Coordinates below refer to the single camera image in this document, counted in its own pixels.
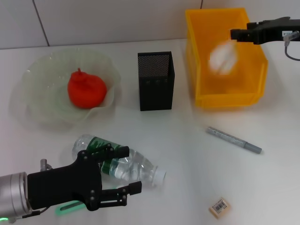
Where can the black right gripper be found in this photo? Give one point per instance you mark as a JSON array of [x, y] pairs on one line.
[[274, 29]]

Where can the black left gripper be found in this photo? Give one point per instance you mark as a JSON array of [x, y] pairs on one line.
[[63, 185]]

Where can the clear green-label water bottle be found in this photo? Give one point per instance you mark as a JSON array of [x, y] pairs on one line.
[[133, 166]]

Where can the white paper ball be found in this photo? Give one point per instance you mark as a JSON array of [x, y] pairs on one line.
[[222, 58]]

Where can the mint green utility knife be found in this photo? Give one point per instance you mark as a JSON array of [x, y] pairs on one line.
[[68, 207]]

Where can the orange-red toy orange fruit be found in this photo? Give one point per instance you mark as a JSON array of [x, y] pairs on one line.
[[86, 89]]

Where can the black mesh pen holder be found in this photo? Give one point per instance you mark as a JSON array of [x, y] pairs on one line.
[[155, 93]]

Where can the wavy clear glass fruit plate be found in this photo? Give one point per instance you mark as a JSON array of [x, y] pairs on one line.
[[47, 93]]

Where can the beige eraser with barcode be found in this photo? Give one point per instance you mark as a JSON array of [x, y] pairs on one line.
[[219, 207]]

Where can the grey glitter pen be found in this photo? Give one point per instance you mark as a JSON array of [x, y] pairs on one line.
[[229, 138]]

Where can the yellow plastic storage bin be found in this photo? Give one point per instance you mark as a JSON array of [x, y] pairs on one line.
[[225, 93]]

